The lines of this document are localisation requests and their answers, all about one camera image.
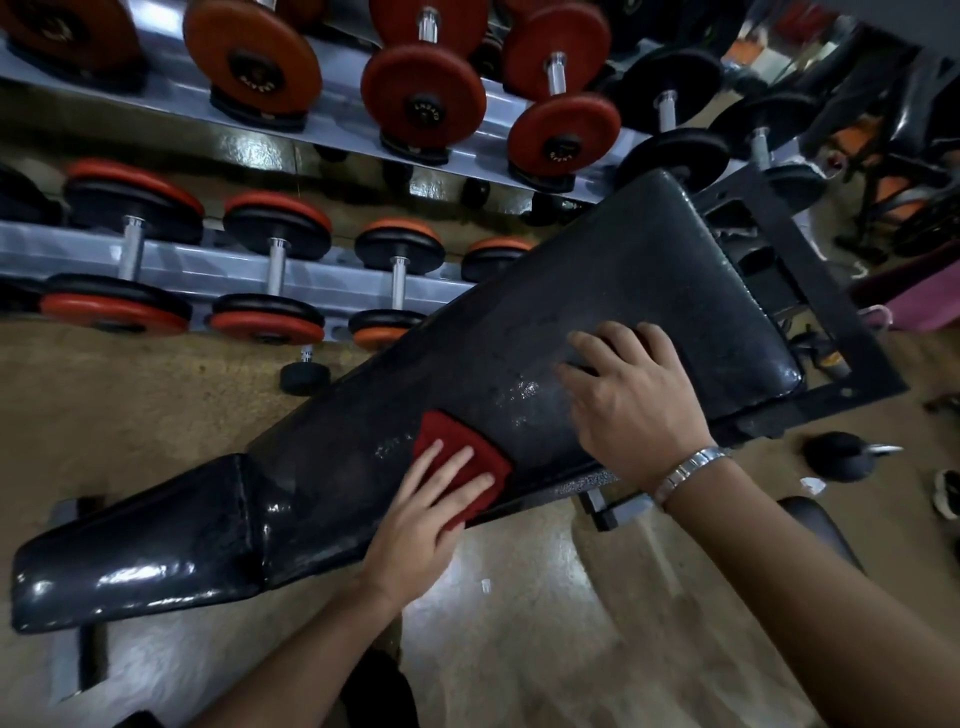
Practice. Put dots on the person's left hand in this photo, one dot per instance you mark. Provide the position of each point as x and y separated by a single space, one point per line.
412 547

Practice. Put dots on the person's right hand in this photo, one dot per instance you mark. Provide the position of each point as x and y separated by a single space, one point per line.
637 412

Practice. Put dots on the person's right middle finger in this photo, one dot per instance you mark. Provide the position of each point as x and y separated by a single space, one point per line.
621 336

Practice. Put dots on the person's left middle finger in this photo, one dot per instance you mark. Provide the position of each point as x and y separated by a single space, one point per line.
452 474

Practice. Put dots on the person's right thumb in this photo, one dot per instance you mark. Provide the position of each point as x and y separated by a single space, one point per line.
576 388

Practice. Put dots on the red cleaning cloth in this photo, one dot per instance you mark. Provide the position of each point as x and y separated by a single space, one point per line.
459 439

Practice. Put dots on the person's left forearm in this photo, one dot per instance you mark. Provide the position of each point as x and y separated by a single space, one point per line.
307 667

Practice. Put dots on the person's right forearm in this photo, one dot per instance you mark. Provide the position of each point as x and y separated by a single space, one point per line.
810 600

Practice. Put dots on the black bench backrest pad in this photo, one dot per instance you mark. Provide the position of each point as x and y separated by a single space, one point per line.
600 285

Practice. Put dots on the black and orange dumbbell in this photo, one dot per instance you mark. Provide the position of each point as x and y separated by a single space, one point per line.
397 247
491 260

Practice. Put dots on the small black dumbbell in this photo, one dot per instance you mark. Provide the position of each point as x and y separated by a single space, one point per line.
840 456
304 377

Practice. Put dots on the red plate dumbbell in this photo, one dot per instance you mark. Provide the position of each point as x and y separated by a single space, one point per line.
67 30
420 82
247 49
562 133

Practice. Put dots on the person's dark trousers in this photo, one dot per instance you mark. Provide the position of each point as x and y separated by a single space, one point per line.
379 694

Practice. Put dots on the white paper scrap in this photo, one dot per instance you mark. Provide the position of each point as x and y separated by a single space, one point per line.
812 486

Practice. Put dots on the black plate dumbbell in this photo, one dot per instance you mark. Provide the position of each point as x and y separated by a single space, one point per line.
667 82
765 112

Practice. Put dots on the black round stool pad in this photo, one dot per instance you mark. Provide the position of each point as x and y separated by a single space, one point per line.
821 529

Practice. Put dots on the grey dumbbell rack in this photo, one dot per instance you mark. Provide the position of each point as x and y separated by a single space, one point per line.
225 274

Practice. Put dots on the black and red dumbbell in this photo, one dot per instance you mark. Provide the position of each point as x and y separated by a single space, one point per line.
19 199
112 306
277 225

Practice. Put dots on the pink bag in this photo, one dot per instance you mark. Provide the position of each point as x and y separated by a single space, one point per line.
930 304

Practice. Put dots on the black bench seat pad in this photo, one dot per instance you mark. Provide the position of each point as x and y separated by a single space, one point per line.
142 540

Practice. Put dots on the shoe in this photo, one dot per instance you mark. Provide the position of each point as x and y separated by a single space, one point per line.
947 495

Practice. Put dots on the black gym machine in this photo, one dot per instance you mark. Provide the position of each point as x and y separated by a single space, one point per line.
900 97

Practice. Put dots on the black metal bench frame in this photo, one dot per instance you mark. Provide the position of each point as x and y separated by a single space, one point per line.
825 289

